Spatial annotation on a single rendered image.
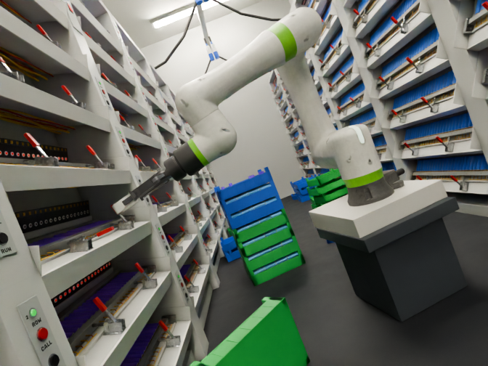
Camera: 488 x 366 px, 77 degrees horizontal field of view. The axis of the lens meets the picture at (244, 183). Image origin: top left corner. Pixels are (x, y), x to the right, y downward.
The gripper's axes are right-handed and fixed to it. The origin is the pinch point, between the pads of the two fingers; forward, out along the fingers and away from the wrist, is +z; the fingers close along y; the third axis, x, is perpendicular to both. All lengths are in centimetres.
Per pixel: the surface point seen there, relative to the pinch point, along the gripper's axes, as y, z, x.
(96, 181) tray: -10.2, -0.6, 8.0
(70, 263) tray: -36.3, 2.3, -8.2
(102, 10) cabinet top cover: 83, -23, 108
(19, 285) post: -49, 2, -8
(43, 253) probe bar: -33.1, 7.5, -3.3
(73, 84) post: 16.0, -3.7, 46.9
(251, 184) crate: 68, -36, -21
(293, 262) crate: 68, -30, -68
